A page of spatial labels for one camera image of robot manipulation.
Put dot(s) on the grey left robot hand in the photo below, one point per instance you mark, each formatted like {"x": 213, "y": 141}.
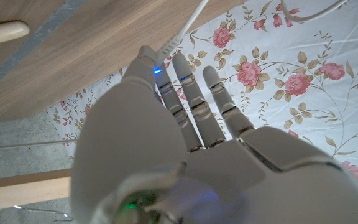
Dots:
{"x": 135, "y": 140}

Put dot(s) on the wooden hanger with metal rod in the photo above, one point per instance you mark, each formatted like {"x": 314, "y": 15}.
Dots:
{"x": 26, "y": 193}

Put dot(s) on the colourful wooden maraca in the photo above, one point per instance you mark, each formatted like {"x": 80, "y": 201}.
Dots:
{"x": 2, "y": 32}

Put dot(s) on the floral backdrop cloth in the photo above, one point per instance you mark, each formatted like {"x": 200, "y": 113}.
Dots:
{"x": 291, "y": 109}

